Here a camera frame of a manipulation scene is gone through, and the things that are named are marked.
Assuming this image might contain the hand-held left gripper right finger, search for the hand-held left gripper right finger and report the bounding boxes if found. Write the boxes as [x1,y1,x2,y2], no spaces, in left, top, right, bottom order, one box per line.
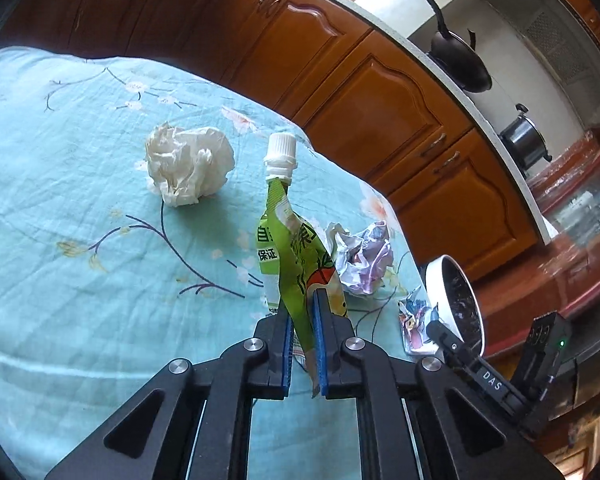
[312,288,572,480]

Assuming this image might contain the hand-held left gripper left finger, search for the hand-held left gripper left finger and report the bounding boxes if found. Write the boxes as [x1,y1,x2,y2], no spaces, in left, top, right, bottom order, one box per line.
[45,304,294,480]

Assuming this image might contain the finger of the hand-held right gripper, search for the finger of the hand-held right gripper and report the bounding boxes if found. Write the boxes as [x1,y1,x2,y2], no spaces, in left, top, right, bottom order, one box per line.
[426,320,473,362]

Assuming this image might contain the small colourful printed wrapper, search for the small colourful printed wrapper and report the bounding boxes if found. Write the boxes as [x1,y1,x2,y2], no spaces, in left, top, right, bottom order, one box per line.
[397,284,439,356]

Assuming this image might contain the white bin with black bag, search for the white bin with black bag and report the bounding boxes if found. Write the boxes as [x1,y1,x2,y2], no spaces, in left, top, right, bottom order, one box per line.
[424,254,487,359]

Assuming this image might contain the green spout pouch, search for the green spout pouch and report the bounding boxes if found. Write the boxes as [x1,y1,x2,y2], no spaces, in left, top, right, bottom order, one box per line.
[256,132,349,397]

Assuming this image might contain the crumpled printed paper ball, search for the crumpled printed paper ball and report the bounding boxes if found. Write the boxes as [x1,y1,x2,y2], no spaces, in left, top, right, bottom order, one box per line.
[324,220,396,297]

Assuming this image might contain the wooden glass door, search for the wooden glass door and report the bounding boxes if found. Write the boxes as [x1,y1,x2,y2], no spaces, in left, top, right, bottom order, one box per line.
[472,127,600,361]

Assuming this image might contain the steel cooking pot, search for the steel cooking pot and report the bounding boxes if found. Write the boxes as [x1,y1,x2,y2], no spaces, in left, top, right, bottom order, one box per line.
[498,103,554,169]

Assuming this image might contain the crumpled white tissue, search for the crumpled white tissue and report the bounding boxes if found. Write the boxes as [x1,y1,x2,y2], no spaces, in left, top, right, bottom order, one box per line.
[144,121,236,209]

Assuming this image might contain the white kitchen countertop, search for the white kitchen countertop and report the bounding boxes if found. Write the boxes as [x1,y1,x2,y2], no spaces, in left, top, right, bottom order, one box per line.
[240,0,561,246]

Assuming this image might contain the black wok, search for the black wok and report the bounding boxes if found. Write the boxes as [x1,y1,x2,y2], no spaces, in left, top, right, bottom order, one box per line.
[424,0,494,94]

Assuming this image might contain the wooden lower cabinets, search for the wooden lower cabinets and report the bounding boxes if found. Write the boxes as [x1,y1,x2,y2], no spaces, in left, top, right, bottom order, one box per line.
[0,0,541,283]

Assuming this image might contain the grey range hood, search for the grey range hood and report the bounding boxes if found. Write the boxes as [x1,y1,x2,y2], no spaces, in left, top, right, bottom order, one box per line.
[482,0,600,132]

